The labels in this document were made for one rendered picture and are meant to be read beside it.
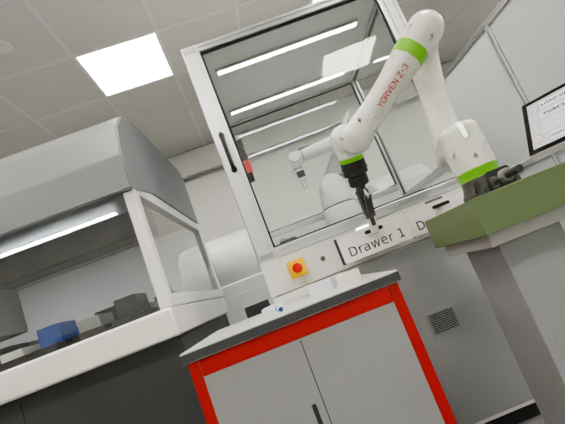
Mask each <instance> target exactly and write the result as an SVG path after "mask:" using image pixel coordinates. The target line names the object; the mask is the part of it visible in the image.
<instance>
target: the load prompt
mask: <svg viewBox="0 0 565 424"><path fill-rule="evenodd" d="M562 98H565V88H564V89H562V90H560V91H558V92H557V93H554V94H553V95H551V96H549V97H547V98H545V99H543V100H541V101H540V102H538V109H539V110H541V109H544V108H545V107H547V106H549V105H550V104H552V103H555V102H556V101H558V100H560V99H562Z"/></svg>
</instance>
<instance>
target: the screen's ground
mask: <svg viewBox="0 0 565 424"><path fill-rule="evenodd" d="M564 88H565V87H562V88H560V89H558V90H557V91H556V92H554V93H557V92H558V91H560V90H562V89H564ZM554 93H551V94H549V95H547V96H546V97H544V98H542V99H540V100H538V101H537V102H535V103H533V104H531V105H529V106H528V107H526V108H527V113H528V110H530V109H533V108H534V107H535V106H537V107H538V102H540V101H541V100H543V99H545V98H547V97H549V96H551V95H553V94H554ZM562 109H565V98H562V99H560V100H558V101H556V102H555V103H552V104H550V105H549V106H547V107H545V108H544V109H541V110H539V109H538V111H539V113H537V114H534V115H532V116H531V117H529V116H528V119H529V124H530V129H531V139H532V138H533V137H535V136H537V135H539V134H541V133H543V130H542V125H541V120H543V119H545V118H547V117H549V116H551V115H552V114H555V113H556V112H558V111H560V110H562ZM563 125H565V124H563ZM563 125H560V126H558V127H561V126H563ZM558 127H557V128H558ZM555 129H556V128H555ZM555 129H552V130H555ZM552 130H549V131H547V132H546V133H544V134H543V137H544V140H543V141H541V142H539V143H537V144H535V145H534V146H533V149H534V150H535V149H537V148H539V147H541V146H544V145H546V144H548V143H550V142H553V141H555V140H557V139H559V138H561V137H564V136H565V134H564V135H561V136H558V137H557V138H555V139H553V140H549V136H548V132H550V131H552Z"/></svg>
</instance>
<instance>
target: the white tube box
mask: <svg viewBox="0 0 565 424"><path fill-rule="evenodd" d="M336 287H337V285H336V282H335V279H334V277H333V276H332V277H330V278H327V279H324V280H321V281H319V282H317V283H315V284H311V285H310V286H308V287H307V290H308V291H309V296H310V298H313V297H315V296H317V295H320V294H323V293H326V292H328V291H331V290H333V289H335V288H336Z"/></svg>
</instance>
